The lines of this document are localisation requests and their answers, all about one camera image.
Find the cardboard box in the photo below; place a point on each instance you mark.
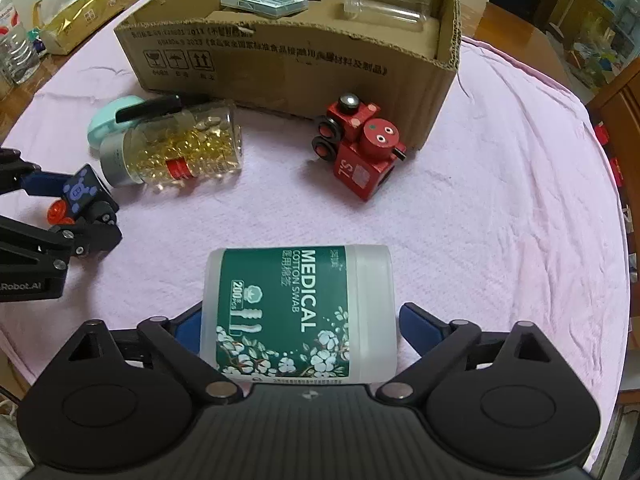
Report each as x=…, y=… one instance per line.
x=300, y=70

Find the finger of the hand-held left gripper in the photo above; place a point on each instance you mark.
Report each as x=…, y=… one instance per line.
x=90, y=240
x=42, y=184

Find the black toy car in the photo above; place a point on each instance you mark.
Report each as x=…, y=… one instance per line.
x=82, y=190

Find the red wooden toy train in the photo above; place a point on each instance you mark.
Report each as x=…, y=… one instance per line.
x=365, y=155

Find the gold tissue pack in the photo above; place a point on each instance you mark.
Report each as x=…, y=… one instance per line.
x=75, y=15

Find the mint green oval case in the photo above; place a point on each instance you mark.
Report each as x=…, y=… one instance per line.
x=102, y=122

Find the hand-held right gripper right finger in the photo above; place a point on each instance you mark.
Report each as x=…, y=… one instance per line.
x=420, y=327

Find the clear jar of yellow capsules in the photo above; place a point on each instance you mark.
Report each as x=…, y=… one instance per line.
x=190, y=150

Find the clear playing card case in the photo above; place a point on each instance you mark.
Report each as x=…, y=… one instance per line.
x=265, y=2

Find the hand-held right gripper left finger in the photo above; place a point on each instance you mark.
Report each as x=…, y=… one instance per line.
x=187, y=327

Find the clear water bottle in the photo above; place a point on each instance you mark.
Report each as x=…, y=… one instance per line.
x=17, y=45

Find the green label cotton swab box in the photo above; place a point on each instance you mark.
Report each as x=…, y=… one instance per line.
x=300, y=310

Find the wooden chair with grooved back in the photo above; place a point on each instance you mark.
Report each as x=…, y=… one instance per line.
x=620, y=105

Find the pink towel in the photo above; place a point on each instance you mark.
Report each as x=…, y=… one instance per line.
x=475, y=220

